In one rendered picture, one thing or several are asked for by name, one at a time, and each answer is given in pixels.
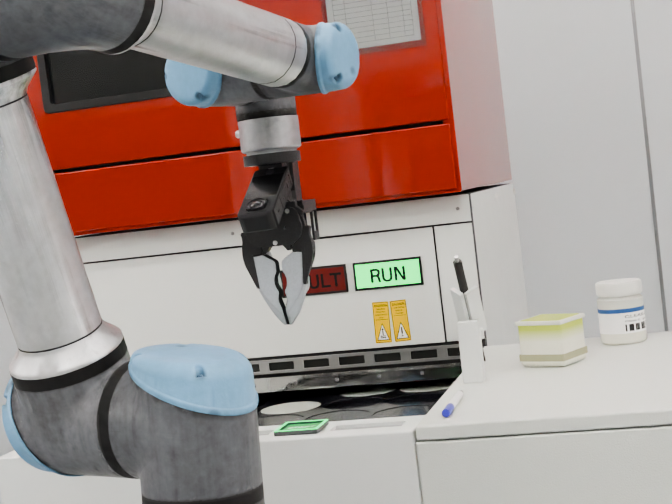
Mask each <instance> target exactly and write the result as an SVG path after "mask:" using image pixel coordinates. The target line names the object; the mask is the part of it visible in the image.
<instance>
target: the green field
mask: <svg viewBox="0 0 672 504"><path fill-rule="evenodd" d="M355 273H356V281H357V289H360V288H370V287H380V286H391V285H401V284H412V283H421V278H420V269H419V261H418V259H412V260H402V261H392V262H382V263H372V264H363V265H355Z"/></svg>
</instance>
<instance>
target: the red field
mask: <svg viewBox="0 0 672 504"><path fill-rule="evenodd" d="M309 280H310V286H309V290H308V291H307V293H306V294H308V293H318V292H329V291H339V290H346V286H345V277H344V269H343V267H333V268H323V269H313V270H311V271H310V273H309ZM282 281H283V289H284V296H286V294H285V288H286V285H287V280H286V276H285V275H284V273H282Z"/></svg>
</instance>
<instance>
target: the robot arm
mask: <svg viewBox="0 0 672 504"><path fill-rule="evenodd" d="M129 49H132V50H135V51H139V52H143V53H147V54H150V55H154V56H158V57H161V58H165V59H167V61H166V65H165V80H166V85H167V88H168V90H169V92H170V94H171V95H172V96H173V97H174V99H176V100H177V101H178V102H179V103H181V104H183V105H187V106H196V107H198V108H208V107H223V106H235V109H236V117H237V122H238V128H239V130H238V131H236V132H235V136H236V138H240V146H241V152H242V153H243V154H246V155H247V156H245V157H243V161H244V167H253V166H258V167H259V170H258V171H255V172H254V174H253V177H252V179H251V182H250V184H249V187H248V190H247V192H246V195H245V197H244V200H243V202H242V205H241V207H240V210H239V212H238V215H237V216H238V218H239V221H240V224H241V227H242V230H243V233H241V234H240V235H241V238H242V256H243V261H244V264H245V267H246V269H247V271H248V272H249V274H250V276H251V278H252V280H253V282H254V284H255V285H256V287H257V288H258V289H259V291H260V293H261V295H262V297H263V298H264V300H265V302H266V303H267V305H268V306H269V308H270V309H271V311H272V312H273V313H274V314H275V316H276V317H277V318H278V319H279V320H280V321H281V322H282V323H283V324H284V325H288V324H293V323H294V321H295V320H296V318H297V317H298V315H299V313H300V311H301V309H302V306H303V302H304V299H305V295H306V293H307V291H308V290H309V286H310V280H309V273H310V271H311V268H312V265H313V262H314V259H315V252H316V247H315V241H314V240H317V239H320V236H319V227H318V219H317V211H316V202H315V199H307V200H303V199H302V193H301V185H300V176H299V168H298V161H301V155H300V150H297V148H299V147H300V146H301V139H300V130H299V121H298V115H297V111H296V101H295V96H301V95H309V94H316V93H322V94H327V93H328V92H331V91H336V90H342V89H346V88H348V87H349V86H351V85H352V84H353V83H354V81H355V79H356V77H357V75H358V71H359V64H360V63H359V49H358V45H357V42H356V39H355V37H354V35H353V33H352V32H351V30H350V29H349V28H348V27H347V26H346V25H344V24H342V23H339V22H333V23H324V22H319V23H318V24H317V25H303V24H300V23H298V22H295V21H292V20H290V19H287V18H284V17H282V16H279V15H276V14H273V13H271V12H268V11H265V10H262V9H259V8H257V7H254V6H251V5H248V4H245V3H243V2H240V1H237V0H0V299H1V302H2V305H3V308H4V311H5V313H6V316H7V319H8V322H9V325H10V327H11V330H12V333H13V336H14V339H15V341H16V344H17V351H16V353H15V355H14V357H13V358H12V360H11V362H10V364H9V372H10V375H11V378H10V380H9V382H8V384H7V386H6V388H5V392H4V397H5V398H6V399H7V400H6V404H5V405H3V406H2V420H3V425H4V429H5V433H6V435H7V438H8V440H9V442H10V444H11V446H12V447H13V449H14V450H15V451H16V453H17V454H18V455H19V456H20V457H21V458H22V459H23V460H24V461H25V462H27V463H28V464H29V465H31V466H33V467H35V468H37V469H39V470H42V471H47V472H53V473H56V474H59V475H63V476H69V477H79V476H101V477H117V478H130V479H140V485H141V496H142V504H265V500H264V488H263V476H262V463H261V451H260V439H259V426H258V414H257V406H258V403H259V399H258V394H257V391H256V390H255V383H254V376H253V369H252V366H251V364H250V362H249V361H248V359H247V358H246V357H245V356H244V355H243V354H241V353H240V352H238V351H235V350H233V349H229V348H226V347H221V346H214V345H206V344H179V343H174V344H159V345H152V346H147V347H143V348H140V349H138V350H136V351H135V352H133V354H132V355H131V357H130V354H129V351H128V348H127V345H126V342H125V339H124V336H123V333H122V331H121V329H120V328H119V327H117V326H115V325H113V324H111V323H108V322H106V321H104V320H103V319H102V318H101V315H100V312H99V309H98V306H97V303H96V300H95V297H94V294H93V291H92V288H91V285H90V282H89V279H88V276H87V273H86V270H85V267H84V264H83V261H82V258H81V255H80V252H79V249H78V246H77V243H76V239H75V236H74V233H73V230H72V227H71V224H70V221H69V218H68V215H67V212H66V209H65V206H64V203H63V200H62V197H61V194H60V191H59V188H58V185H57V182H56V179H55V176H54V173H53V170H52V167H51V164H50V161H49V158H48V155H47V152H46V149H45V146H44V143H43V140H42V137H41V133H40V130H39V127H38V124H37V121H36V118H35V115H34V112H33V109H32V106H31V103H30V100H29V97H28V94H27V89H28V85H29V83H30V81H31V80H32V78H33V76H34V74H35V72H36V70H37V69H36V65H35V62H34V59H33V56H36V55H41V54H47V53H53V52H63V51H73V50H90V51H95V52H99V53H103V54H109V55H115V54H120V53H123V52H126V51H128V50H129ZM312 210H313V211H314V219H315V227H316V231H315V228H314V220H313V211H312ZM309 212H310V220H311V225H307V217H306V213H309ZM311 228H312V236H313V238H312V236H311ZM282 245H283V246H284V247H285V248H286V249H287V250H292V251H293V252H291V253H290V254H289V255H288V256H287V257H285V258H284V259H283V260H282V271H283V273H284V275H285V276H286V280H287V285H286V288H285V294H286V297H287V303H286V306H285V304H284V302H283V299H282V296H283V290H282V283H281V278H280V276H279V273H280V266H279V261H278V260H277V259H275V258H273V257H272V254H271V252H270V250H271V248H272V247H273V246H282Z"/></svg>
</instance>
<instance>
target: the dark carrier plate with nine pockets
mask: <svg viewBox="0 0 672 504"><path fill-rule="evenodd" d="M456 379H457V378H448V379H435V380H422V381H409V382H395V383H382V384H369V385H356V386H343V387H330V388H317V389H304V390H290V391H283V392H281V393H280V394H278V395H277V396H275V397H274V398H272V399H271V400H269V401H268V402H266V403H265V404H263V405H262V406H260V407H259V408H257V414H258V426H274V425H283V424H285V423H286V422H295V421H309V420H324V419H328V421H329V422H332V421H346V420H360V419H375V418H389V417H404V416H418V415H426V414H427V413H428V412H429V411H430V410H431V408H432V407H433V406H434V405H435V404H436V403H437V401H438V400H439V399H440V398H441V397H442V396H443V394H444V393H445V392H446V391H447V390H448V389H449V388H448V389H441V390H435V391H425V392H405V391H401V390H400V388H402V387H404V386H407V385H410V384H415V383H421V382H428V381H442V380H447V381H455V380H456ZM374 385H392V386H396V387H397V389H395V390H393V391H390V392H387V393H383V394H376V395H369V396H357V397H347V396H340V395H339V393H341V392H343V391H345V390H349V389H353V388H358V387H365V386H374ZM303 401H312V402H319V403H321V405H320V406H318V407H316V408H313V409H309V410H307V411H300V412H293V413H285V414H265V413H261V410H262V409H264V408H267V407H270V406H274V405H279V404H284V403H291V402H303Z"/></svg>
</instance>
